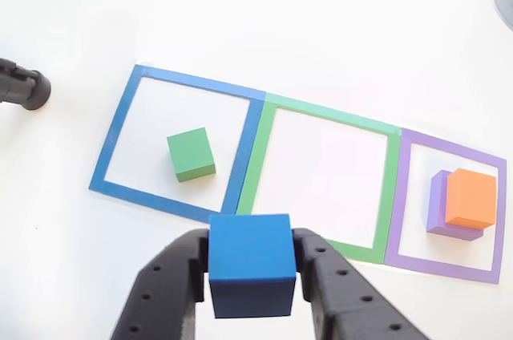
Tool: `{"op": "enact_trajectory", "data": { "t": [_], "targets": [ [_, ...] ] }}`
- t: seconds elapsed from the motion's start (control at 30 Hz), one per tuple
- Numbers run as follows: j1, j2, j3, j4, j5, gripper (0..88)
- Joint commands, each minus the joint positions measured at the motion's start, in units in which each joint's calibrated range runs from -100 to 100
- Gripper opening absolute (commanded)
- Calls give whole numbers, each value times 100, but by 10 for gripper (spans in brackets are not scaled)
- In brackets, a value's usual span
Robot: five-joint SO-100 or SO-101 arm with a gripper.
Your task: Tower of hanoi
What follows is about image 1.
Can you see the small blue cube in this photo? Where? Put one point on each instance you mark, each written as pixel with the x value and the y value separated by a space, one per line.
pixel 250 245

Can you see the purple square block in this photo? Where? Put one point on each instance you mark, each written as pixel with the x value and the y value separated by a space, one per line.
pixel 436 203

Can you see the green square block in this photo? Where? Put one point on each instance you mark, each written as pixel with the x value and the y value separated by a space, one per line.
pixel 190 153

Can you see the orange square block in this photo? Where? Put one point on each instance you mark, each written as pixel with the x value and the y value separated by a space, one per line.
pixel 471 197

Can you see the green square frame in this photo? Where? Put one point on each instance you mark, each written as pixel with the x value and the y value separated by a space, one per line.
pixel 384 195

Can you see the purple square frame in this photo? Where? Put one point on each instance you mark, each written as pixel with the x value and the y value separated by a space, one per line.
pixel 499 219

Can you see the blue square frame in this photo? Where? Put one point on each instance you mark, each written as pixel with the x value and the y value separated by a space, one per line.
pixel 116 127

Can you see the black camera tripod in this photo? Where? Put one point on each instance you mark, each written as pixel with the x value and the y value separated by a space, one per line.
pixel 28 89

